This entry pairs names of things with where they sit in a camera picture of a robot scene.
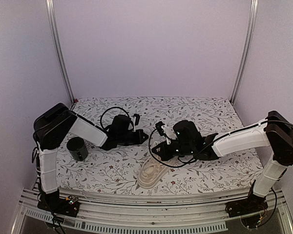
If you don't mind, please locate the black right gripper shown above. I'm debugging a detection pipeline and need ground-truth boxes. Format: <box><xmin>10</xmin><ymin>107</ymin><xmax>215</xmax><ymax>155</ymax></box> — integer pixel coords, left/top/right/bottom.
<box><xmin>151</xmin><ymin>141</ymin><xmax>194</xmax><ymax>162</ymax></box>

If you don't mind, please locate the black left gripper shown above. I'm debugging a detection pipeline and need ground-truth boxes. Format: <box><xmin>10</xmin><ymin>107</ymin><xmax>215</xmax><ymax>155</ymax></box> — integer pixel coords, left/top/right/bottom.
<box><xmin>118</xmin><ymin>129</ymin><xmax>148</xmax><ymax>145</ymax></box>

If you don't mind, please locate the white lace sneaker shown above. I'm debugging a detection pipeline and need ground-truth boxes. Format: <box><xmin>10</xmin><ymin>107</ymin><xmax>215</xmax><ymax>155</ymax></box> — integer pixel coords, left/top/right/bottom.
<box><xmin>137</xmin><ymin>157</ymin><xmax>169</xmax><ymax>189</ymax></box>

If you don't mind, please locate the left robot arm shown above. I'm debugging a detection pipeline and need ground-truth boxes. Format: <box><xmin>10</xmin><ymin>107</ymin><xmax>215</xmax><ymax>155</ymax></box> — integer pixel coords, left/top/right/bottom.
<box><xmin>33</xmin><ymin>103</ymin><xmax>148</xmax><ymax>212</ymax></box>

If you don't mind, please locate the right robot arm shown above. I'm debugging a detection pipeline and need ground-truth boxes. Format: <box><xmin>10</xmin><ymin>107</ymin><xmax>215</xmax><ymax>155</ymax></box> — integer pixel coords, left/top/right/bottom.
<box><xmin>148</xmin><ymin>111</ymin><xmax>293</xmax><ymax>213</ymax></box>

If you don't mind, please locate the floral patterned table mat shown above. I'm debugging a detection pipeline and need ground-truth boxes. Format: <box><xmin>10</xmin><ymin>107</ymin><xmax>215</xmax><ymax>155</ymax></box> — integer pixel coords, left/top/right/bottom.
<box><xmin>56</xmin><ymin>97</ymin><xmax>263</xmax><ymax>196</ymax></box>

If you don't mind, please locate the dark green cup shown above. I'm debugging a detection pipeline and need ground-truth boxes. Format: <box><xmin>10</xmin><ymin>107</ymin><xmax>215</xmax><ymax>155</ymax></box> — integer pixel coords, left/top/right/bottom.
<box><xmin>66</xmin><ymin>136</ymin><xmax>88</xmax><ymax>161</ymax></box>

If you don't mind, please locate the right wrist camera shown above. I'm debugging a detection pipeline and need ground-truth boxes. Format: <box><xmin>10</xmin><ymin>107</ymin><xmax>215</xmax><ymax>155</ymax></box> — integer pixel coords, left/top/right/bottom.
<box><xmin>155</xmin><ymin>121</ymin><xmax>177</xmax><ymax>145</ymax></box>

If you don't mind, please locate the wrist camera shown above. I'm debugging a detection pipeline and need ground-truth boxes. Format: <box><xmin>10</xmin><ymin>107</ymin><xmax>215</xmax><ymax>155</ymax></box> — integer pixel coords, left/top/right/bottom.
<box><xmin>155</xmin><ymin>121</ymin><xmax>177</xmax><ymax>145</ymax></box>
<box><xmin>132</xmin><ymin>114</ymin><xmax>140</xmax><ymax>132</ymax></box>

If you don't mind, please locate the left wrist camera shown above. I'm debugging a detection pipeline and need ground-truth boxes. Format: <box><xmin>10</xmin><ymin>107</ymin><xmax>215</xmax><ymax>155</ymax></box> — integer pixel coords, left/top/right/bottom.
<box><xmin>132</xmin><ymin>114</ymin><xmax>140</xmax><ymax>132</ymax></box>

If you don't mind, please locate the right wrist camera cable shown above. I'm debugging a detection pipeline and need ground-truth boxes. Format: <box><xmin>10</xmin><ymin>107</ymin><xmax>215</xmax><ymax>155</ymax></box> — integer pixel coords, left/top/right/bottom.
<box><xmin>148</xmin><ymin>128</ymin><xmax>198</xmax><ymax>169</ymax></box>

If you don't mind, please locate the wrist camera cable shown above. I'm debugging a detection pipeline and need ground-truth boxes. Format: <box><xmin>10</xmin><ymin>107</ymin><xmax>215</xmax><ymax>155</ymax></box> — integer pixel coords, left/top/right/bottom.
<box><xmin>148</xmin><ymin>128</ymin><xmax>198</xmax><ymax>169</ymax></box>
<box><xmin>100</xmin><ymin>106</ymin><xmax>134</xmax><ymax>130</ymax></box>

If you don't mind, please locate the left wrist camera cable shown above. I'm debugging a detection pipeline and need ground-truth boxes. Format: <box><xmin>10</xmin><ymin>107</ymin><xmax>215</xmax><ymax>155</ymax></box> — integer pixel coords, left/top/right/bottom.
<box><xmin>100</xmin><ymin>106</ymin><xmax>134</xmax><ymax>130</ymax></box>

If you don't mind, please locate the front aluminium rail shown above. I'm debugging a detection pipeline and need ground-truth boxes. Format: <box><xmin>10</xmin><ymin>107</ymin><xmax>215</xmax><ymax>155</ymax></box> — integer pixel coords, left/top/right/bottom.
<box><xmin>10</xmin><ymin>187</ymin><xmax>293</xmax><ymax>234</ymax></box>

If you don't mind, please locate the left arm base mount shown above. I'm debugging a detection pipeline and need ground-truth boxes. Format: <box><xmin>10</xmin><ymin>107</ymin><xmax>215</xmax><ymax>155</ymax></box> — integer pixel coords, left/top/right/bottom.
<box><xmin>37</xmin><ymin>194</ymin><xmax>80</xmax><ymax>217</ymax></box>

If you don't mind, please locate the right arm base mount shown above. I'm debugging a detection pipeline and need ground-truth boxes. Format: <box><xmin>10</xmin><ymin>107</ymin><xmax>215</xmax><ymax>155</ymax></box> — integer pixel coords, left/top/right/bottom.
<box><xmin>225</xmin><ymin>194</ymin><xmax>268</xmax><ymax>229</ymax></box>

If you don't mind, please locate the left aluminium frame post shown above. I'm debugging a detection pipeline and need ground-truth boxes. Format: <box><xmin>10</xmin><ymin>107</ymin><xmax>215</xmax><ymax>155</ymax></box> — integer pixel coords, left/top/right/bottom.
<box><xmin>45</xmin><ymin>0</ymin><xmax>75</xmax><ymax>104</ymax></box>

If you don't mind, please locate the aluminium frame post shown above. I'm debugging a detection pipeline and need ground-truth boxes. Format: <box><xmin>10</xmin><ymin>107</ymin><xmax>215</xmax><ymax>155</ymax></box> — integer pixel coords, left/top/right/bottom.
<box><xmin>45</xmin><ymin>0</ymin><xmax>75</xmax><ymax>104</ymax></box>
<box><xmin>230</xmin><ymin>0</ymin><xmax>259</xmax><ymax>106</ymax></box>

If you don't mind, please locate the right aluminium frame post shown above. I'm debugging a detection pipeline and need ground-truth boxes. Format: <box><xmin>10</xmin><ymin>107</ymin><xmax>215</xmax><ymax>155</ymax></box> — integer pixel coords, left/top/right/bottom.
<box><xmin>230</xmin><ymin>0</ymin><xmax>259</xmax><ymax>106</ymax></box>

